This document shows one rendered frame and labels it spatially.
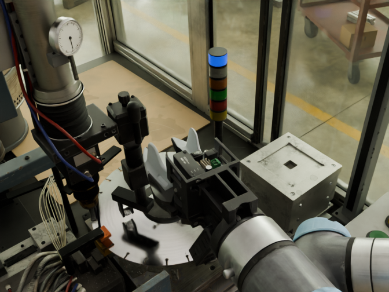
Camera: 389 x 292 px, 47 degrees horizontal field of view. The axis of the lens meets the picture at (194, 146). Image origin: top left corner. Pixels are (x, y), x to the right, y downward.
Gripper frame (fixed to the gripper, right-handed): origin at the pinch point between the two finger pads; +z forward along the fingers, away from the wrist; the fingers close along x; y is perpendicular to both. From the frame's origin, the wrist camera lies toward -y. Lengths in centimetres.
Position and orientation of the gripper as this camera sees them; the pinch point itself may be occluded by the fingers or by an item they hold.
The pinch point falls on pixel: (163, 153)
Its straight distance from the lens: 64.5
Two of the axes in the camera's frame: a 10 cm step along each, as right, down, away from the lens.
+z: -4.9, -5.4, 6.8
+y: -0.3, -7.8, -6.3
